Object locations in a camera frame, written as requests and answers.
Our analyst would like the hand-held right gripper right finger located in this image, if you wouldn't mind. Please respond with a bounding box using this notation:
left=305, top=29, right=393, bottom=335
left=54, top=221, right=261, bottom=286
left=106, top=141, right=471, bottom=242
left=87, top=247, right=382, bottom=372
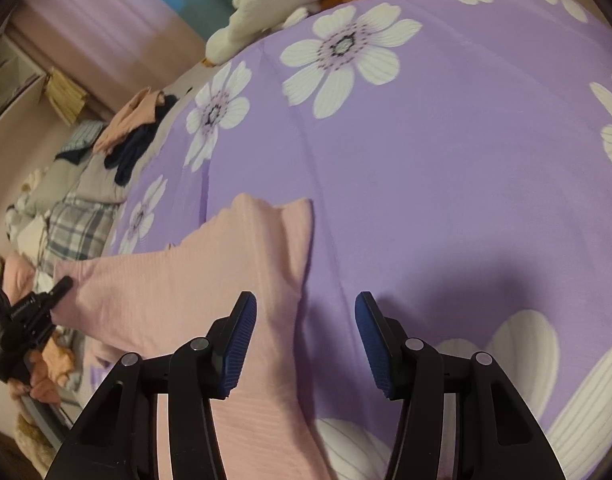
left=354, top=291, right=568, bottom=480

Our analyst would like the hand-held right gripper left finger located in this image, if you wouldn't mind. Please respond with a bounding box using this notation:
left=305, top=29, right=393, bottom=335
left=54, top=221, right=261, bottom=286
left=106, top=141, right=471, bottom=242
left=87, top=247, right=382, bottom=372
left=45, top=291, right=258, bottom=480

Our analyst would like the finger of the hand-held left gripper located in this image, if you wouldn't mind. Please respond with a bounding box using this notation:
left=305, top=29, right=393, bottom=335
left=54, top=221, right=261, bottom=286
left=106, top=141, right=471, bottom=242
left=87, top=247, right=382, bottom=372
left=46, top=275, right=75, bottom=308

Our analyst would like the pink ribbed garment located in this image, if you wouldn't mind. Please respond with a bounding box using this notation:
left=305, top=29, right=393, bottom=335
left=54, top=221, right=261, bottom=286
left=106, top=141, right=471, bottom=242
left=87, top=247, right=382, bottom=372
left=51, top=192, right=337, bottom=480

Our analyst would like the person's left hand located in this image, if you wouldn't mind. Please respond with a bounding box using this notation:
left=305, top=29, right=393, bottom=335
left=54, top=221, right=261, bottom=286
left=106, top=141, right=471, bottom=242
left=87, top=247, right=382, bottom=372
left=8, top=342, right=78, bottom=405

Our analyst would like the pink cloth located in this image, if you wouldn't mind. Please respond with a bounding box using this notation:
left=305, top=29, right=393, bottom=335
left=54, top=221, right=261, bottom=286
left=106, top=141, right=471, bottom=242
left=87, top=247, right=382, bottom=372
left=0, top=254, right=39, bottom=311

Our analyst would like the plaid garment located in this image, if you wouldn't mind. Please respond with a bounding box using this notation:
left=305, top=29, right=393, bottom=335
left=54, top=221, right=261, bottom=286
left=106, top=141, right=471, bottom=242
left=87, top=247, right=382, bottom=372
left=36, top=199, right=123, bottom=281

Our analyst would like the white cloth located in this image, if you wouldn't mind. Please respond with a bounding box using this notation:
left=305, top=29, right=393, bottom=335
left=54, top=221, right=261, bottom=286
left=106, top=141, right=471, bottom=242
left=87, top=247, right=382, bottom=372
left=5, top=192, right=52, bottom=261

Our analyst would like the grey garment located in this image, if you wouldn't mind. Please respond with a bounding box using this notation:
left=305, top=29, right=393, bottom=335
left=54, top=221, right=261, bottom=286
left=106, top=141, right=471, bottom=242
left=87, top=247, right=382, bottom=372
left=23, top=152, right=129, bottom=216

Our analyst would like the blue striped cloth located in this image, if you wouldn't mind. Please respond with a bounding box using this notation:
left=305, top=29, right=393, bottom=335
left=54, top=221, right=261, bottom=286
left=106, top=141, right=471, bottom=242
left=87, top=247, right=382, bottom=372
left=53, top=120, right=108, bottom=162

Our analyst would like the dark navy garment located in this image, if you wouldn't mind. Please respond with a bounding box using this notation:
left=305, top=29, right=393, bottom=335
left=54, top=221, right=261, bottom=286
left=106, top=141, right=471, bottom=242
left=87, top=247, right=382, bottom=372
left=102, top=94, right=180, bottom=187

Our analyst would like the peach garment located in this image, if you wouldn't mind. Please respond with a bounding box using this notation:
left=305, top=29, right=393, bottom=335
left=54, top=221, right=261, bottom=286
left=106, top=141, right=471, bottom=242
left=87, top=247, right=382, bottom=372
left=92, top=86, right=163, bottom=157

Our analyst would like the purple floral bedsheet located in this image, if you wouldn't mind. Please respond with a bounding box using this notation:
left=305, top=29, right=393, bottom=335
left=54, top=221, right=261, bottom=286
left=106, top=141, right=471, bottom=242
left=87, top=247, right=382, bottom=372
left=83, top=0, right=612, bottom=480

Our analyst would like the yellow woven stack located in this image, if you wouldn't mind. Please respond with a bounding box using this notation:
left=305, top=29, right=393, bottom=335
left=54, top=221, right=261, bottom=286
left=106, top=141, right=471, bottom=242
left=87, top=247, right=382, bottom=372
left=45, top=66, right=90, bottom=127

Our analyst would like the pale cabinet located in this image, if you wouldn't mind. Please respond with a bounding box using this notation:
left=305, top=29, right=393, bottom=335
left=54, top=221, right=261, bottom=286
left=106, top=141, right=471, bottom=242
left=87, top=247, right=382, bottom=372
left=0, top=30, right=49, bottom=133

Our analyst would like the pink curtain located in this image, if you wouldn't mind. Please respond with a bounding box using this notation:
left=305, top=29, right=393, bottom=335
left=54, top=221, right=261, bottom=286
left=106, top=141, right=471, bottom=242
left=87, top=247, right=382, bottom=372
left=8, top=0, right=209, bottom=86

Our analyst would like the white plush pillow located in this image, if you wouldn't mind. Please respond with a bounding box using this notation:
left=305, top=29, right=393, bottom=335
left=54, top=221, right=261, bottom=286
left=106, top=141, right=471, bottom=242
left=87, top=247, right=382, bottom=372
left=202, top=0, right=382, bottom=66

